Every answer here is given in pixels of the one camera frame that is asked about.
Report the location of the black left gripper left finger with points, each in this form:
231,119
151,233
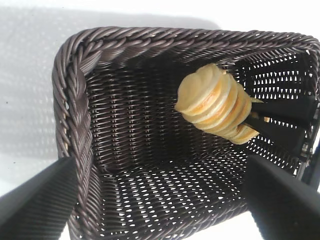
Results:
37,205

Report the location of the long striped bread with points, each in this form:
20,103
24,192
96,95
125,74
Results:
210,102

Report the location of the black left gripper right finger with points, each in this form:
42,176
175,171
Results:
287,210

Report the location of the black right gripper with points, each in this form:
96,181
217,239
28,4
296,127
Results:
313,160

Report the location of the dark brown wicker basket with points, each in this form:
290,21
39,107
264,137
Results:
140,125

